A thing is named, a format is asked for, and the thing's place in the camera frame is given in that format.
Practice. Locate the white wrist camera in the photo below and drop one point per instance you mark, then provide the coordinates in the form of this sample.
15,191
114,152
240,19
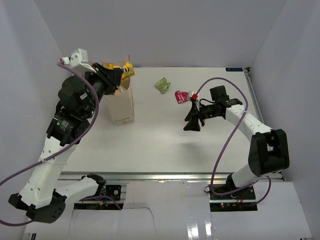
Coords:
78,61
193,97

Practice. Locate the large brown kraft snack bag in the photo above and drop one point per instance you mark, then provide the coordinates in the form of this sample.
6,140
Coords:
125,81

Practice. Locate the aluminium front rail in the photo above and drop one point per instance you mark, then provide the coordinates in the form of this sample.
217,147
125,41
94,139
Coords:
69,176

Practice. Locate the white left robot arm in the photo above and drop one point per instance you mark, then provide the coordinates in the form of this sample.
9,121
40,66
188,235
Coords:
76,112

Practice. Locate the yellow M&M's packet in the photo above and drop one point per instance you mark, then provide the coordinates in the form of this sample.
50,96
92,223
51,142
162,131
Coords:
128,72

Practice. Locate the cream paper bag orange handles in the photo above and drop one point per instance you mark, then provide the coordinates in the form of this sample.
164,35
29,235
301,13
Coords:
121,107

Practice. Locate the pink red snack packet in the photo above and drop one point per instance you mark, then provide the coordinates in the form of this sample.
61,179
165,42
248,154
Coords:
181,96

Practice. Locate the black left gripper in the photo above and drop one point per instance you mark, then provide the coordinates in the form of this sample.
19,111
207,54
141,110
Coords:
113,79

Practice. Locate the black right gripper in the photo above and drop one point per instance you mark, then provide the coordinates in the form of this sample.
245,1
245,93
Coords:
193,124

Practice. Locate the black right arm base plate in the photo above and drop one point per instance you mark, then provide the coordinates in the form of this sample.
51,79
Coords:
242,201

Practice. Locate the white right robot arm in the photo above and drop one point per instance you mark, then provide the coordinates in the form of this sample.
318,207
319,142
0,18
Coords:
268,151

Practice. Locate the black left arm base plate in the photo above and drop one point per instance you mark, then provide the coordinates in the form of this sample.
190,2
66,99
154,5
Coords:
112,200

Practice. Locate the green crumpled snack packet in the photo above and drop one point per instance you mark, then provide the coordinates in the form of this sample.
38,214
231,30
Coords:
162,85

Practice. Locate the blue right corner label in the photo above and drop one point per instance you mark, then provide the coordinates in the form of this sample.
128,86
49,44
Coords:
234,69

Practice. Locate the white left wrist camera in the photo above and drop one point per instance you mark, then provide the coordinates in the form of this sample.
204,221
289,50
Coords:
78,61

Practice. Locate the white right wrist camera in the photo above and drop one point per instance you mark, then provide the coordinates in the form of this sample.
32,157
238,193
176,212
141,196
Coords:
193,97

